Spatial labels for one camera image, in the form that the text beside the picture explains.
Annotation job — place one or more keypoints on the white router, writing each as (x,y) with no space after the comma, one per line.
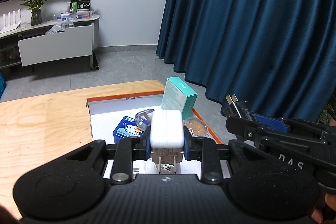
(11,21)

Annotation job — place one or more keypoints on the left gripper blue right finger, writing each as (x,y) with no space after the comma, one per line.
(192,146)

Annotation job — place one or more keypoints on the right hand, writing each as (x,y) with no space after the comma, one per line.
(326,212)

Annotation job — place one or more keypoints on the white socket plug heater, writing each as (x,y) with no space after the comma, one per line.
(153,168)

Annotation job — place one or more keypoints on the black green box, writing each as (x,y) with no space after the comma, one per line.
(76,5)

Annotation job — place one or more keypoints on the clear liquid refill bottle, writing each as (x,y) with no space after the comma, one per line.
(143,119)

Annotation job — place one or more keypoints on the white rounded charger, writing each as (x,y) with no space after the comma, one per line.
(167,139)

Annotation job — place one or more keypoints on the plastic bags in drawer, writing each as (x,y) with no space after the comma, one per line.
(60,27)

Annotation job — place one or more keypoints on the orange white cardboard box lid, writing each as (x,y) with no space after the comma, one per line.
(115,118)

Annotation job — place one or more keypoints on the blue curtain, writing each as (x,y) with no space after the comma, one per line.
(278,55)

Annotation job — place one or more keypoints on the black charger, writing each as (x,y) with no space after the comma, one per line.
(238,109)

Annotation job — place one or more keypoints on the teal white product box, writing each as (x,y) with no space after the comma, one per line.
(178,95)

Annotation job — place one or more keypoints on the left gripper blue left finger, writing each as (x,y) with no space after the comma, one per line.
(142,147)

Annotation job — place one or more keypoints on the blue plastic bag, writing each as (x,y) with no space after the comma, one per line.
(2,84)

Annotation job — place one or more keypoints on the tv stand cabinet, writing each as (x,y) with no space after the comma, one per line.
(30,45)

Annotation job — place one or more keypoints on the clutter of small boxes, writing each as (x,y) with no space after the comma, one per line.
(72,15)

